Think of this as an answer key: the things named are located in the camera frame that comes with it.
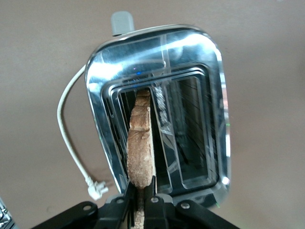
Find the white toaster cord with plug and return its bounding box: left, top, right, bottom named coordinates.
left=57, top=63, right=110, bottom=201

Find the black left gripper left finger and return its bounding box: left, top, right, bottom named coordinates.
left=30, top=177, right=139, bottom=229

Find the grey metal frame piece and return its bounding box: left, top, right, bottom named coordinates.
left=0, top=197, right=15, bottom=229

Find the cream and chrome toaster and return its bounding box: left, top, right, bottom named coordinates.
left=84, top=11, right=233, bottom=211

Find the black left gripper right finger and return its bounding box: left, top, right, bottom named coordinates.
left=144, top=175, right=241, bottom=229

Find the toasted bread slice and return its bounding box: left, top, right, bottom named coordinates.
left=126, top=88, right=157, bottom=229

